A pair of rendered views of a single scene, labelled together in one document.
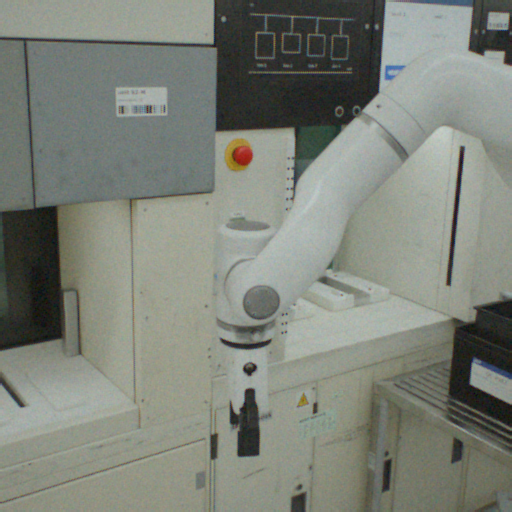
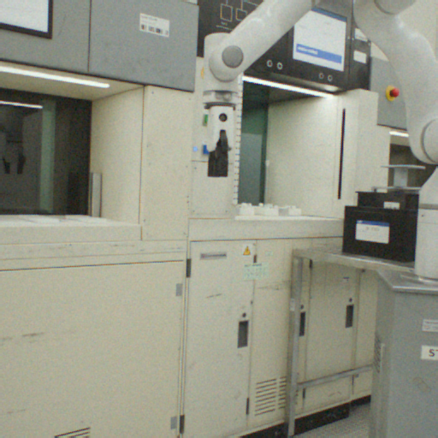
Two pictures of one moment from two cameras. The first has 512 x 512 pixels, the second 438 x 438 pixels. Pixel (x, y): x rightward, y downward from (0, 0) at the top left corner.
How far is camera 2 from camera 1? 63 cm
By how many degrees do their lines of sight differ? 13
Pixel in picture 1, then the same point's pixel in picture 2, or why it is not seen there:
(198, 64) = (187, 12)
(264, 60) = (226, 20)
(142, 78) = (156, 12)
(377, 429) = (296, 281)
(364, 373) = (287, 243)
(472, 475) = (360, 340)
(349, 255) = (274, 198)
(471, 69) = not seen: outside the picture
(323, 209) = (267, 17)
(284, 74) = not seen: hidden behind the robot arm
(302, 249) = (256, 28)
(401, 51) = (305, 37)
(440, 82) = not seen: outside the picture
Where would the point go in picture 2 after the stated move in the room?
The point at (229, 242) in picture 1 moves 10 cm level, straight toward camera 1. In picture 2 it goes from (212, 38) to (215, 25)
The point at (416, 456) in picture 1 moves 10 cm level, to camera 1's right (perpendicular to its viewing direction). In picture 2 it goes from (322, 315) to (346, 316)
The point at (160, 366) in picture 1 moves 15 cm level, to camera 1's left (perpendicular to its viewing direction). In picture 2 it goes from (156, 199) to (109, 198)
